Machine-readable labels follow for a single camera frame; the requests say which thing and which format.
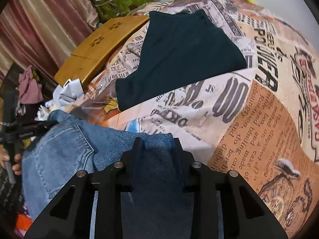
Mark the pink cloth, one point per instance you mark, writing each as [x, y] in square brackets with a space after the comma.
[30, 87]

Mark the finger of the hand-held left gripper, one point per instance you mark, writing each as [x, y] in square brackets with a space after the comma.
[51, 124]

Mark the white crumpled cloth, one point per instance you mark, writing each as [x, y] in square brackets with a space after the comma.
[68, 92]

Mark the pink and beige striped curtain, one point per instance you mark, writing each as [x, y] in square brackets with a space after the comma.
[42, 22]

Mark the person's left hand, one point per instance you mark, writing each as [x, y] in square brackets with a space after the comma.
[17, 165]

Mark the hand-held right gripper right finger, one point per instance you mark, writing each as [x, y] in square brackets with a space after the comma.
[178, 152]

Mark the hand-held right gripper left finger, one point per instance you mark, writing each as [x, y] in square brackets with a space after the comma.
[137, 152]

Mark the wooden lap desk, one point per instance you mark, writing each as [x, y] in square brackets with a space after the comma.
[99, 44]

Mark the dark teal folded pants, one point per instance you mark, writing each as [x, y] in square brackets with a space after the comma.
[184, 54]

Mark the newspaper print blanket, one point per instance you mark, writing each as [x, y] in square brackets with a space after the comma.
[261, 119]

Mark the green patterned storage bag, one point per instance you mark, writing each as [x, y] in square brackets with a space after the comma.
[119, 5]

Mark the blue denim jeans pants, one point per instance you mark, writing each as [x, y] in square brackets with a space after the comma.
[62, 149]

